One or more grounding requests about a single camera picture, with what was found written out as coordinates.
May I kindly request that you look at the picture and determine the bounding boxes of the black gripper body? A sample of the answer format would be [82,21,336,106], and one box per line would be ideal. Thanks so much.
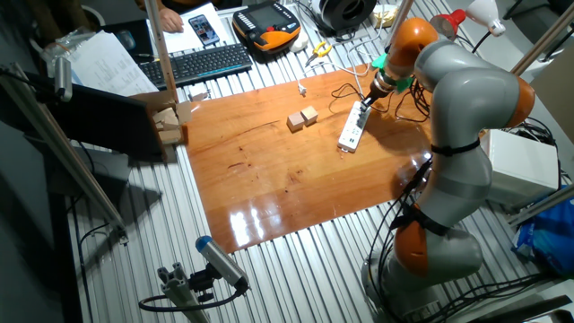
[364,84,391,109]

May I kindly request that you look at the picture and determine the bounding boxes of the black power cord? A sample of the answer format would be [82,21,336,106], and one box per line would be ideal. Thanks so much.
[328,82,431,123]

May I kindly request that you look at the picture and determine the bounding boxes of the white power strip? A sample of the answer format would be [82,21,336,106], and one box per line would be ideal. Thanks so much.
[336,100,373,154]

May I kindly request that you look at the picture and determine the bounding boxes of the person's hand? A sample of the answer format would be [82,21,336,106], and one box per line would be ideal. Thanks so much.
[159,6,185,34]

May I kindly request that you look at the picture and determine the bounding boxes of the light wooden cube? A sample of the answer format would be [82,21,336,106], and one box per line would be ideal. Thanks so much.
[286,111,306,134]
[300,105,319,127]

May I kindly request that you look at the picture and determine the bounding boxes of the yellowish plastic bag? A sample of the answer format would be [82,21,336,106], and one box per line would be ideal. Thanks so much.
[370,4,400,29]

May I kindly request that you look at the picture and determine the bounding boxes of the black filament spool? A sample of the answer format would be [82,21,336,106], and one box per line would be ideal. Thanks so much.
[320,0,378,32]

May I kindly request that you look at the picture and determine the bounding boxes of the white rounded object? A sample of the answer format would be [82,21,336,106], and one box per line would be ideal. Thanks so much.
[289,31,310,54]

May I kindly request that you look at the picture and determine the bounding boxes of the red desk lamp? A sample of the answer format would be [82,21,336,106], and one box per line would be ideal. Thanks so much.
[429,8,492,55]

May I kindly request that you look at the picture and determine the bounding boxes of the orange black teach pendant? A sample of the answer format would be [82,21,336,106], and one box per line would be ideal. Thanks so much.
[231,0,302,54]

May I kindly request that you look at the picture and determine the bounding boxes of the orange wooden board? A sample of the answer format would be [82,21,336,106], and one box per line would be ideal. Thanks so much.
[183,62,494,256]

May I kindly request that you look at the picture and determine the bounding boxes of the white desk lamp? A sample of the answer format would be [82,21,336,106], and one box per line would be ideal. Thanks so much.
[465,0,507,38]

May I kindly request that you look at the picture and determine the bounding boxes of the white storage box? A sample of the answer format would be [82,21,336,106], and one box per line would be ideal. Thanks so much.
[479,128,561,208]

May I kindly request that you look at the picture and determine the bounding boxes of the black computer keyboard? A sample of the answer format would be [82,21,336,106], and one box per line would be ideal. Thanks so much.
[138,42,255,90]

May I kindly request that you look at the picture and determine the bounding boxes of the black smartphone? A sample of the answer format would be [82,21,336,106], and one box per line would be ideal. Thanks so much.
[187,13,221,48]

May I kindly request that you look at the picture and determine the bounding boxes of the brown cardboard panel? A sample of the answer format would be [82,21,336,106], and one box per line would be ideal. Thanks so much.
[528,44,574,131]

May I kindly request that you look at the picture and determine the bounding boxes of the small wooden block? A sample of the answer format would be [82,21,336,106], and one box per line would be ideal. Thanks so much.
[152,107,179,131]
[157,127,183,145]

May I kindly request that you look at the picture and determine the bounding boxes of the white paper sheet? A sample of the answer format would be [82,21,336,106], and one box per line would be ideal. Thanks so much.
[161,2,230,55]

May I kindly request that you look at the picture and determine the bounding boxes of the blue plastic bag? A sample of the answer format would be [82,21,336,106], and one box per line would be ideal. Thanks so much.
[512,188,574,277]

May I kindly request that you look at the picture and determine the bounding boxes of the black mouse pad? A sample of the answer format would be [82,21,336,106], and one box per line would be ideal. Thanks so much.
[100,18,156,64]

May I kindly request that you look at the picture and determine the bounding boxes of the dark computer mouse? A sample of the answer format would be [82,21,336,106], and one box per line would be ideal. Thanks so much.
[117,30,136,51]

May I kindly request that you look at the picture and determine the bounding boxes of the short aluminium profile stub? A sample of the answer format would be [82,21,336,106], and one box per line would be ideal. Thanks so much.
[156,262,212,323]

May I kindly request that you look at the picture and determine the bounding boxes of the printed paper stack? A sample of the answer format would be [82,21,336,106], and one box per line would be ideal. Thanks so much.
[66,30,161,98]

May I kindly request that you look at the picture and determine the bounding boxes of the black monitor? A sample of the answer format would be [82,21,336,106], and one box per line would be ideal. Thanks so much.
[24,71,165,162]

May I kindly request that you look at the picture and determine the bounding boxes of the clear plastic bag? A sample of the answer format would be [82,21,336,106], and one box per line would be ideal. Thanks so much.
[42,26,98,64]

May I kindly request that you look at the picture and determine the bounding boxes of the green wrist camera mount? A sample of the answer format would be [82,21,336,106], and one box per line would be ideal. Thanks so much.
[370,52,416,94]

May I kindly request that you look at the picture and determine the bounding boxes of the white cable with plug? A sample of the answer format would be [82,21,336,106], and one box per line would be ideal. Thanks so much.
[295,42,387,105]

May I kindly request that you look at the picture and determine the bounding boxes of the yellow handled pliers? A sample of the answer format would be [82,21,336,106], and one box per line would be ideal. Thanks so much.
[304,40,334,68]

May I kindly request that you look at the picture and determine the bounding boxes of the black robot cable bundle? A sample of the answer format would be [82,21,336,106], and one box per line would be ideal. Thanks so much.
[365,156,434,323]

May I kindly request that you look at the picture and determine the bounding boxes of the black cable coil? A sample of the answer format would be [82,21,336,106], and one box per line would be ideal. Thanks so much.
[506,116,561,144]

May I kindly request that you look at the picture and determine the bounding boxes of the silver camera blue end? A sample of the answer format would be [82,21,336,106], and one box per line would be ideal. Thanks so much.
[195,235,250,292]

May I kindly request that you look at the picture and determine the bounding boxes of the black camera bracket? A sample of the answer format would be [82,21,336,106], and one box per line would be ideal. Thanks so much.
[187,264,216,304]

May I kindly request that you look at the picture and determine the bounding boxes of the black camera cable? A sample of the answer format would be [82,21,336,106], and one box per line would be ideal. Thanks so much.
[137,286,248,313]

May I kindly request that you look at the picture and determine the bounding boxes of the silver depth camera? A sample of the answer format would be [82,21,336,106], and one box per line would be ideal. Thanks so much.
[53,56,74,103]

